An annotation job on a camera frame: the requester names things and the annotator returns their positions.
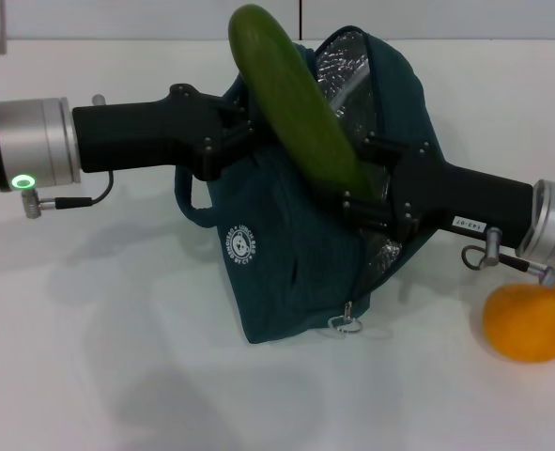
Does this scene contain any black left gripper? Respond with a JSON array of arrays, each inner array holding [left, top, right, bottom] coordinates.
[[71, 83, 274, 182]]

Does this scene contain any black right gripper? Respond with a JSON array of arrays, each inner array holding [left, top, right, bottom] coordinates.
[[341, 132, 537, 247]]

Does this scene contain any green cucumber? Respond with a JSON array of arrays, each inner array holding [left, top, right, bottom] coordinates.
[[228, 4, 380, 201]]

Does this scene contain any dark teal insulated lunch bag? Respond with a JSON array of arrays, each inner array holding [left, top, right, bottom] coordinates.
[[173, 25, 448, 348]]

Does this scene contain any orange fruit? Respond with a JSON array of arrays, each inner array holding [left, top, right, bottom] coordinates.
[[482, 281, 555, 364]]

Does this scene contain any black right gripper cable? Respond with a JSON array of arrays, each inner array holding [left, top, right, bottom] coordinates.
[[461, 226, 555, 286]]

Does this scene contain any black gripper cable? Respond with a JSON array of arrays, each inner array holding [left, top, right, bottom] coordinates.
[[461, 226, 555, 286], [21, 169, 116, 219]]

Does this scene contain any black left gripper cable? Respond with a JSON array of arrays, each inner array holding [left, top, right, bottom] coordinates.
[[21, 169, 116, 219]]

